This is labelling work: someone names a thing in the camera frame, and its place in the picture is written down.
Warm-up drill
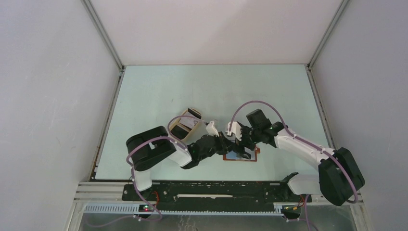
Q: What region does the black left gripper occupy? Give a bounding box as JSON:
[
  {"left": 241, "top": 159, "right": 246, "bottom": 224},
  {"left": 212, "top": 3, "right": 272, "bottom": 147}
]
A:
[{"left": 198, "top": 131, "right": 235, "bottom": 161}]

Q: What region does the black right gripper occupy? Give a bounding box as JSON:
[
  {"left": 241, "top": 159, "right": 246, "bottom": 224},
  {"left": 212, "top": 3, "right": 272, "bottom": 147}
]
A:
[{"left": 232, "top": 123, "right": 262, "bottom": 159}]

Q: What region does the brown leather card holder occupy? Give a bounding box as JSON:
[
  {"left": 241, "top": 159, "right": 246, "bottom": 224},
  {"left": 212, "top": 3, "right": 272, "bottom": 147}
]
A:
[{"left": 223, "top": 146, "right": 260, "bottom": 162}]

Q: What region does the oval wooden tray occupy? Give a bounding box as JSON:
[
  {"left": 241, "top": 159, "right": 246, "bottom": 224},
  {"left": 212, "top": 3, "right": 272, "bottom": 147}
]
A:
[{"left": 167, "top": 108, "right": 203, "bottom": 141}]

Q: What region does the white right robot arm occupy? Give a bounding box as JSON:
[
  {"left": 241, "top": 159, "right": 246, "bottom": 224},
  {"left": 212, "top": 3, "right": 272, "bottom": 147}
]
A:
[{"left": 227, "top": 109, "right": 365, "bottom": 206}]

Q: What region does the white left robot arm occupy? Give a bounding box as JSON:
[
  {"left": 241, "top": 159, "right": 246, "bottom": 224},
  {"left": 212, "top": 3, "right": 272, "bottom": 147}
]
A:
[{"left": 126, "top": 126, "right": 252, "bottom": 201}]

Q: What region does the grey card in tray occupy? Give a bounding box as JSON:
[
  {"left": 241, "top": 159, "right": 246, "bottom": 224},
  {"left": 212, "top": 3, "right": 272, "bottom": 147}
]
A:
[{"left": 179, "top": 108, "right": 202, "bottom": 129}]

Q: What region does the black card in tray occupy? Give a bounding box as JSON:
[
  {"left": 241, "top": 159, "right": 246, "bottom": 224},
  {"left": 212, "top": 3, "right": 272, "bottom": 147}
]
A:
[{"left": 171, "top": 125, "right": 189, "bottom": 140}]

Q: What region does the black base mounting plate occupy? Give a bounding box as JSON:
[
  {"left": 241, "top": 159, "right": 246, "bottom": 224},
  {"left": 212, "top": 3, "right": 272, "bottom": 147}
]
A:
[{"left": 122, "top": 180, "right": 312, "bottom": 212}]

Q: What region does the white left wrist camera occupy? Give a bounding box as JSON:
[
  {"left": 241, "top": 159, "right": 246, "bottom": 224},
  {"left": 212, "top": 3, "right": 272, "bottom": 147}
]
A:
[{"left": 205, "top": 120, "right": 219, "bottom": 137}]

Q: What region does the light blue cable duct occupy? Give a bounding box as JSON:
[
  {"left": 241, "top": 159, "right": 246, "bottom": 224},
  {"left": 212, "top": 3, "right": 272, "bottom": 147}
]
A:
[{"left": 83, "top": 203, "right": 283, "bottom": 216}]

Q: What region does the aluminium corner frame post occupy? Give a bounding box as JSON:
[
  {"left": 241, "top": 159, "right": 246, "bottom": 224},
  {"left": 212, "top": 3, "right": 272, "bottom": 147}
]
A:
[{"left": 307, "top": 0, "right": 351, "bottom": 70}]

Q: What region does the left aluminium corner post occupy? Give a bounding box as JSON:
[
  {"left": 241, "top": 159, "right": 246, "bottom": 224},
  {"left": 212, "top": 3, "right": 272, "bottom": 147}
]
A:
[{"left": 81, "top": 0, "right": 125, "bottom": 72}]

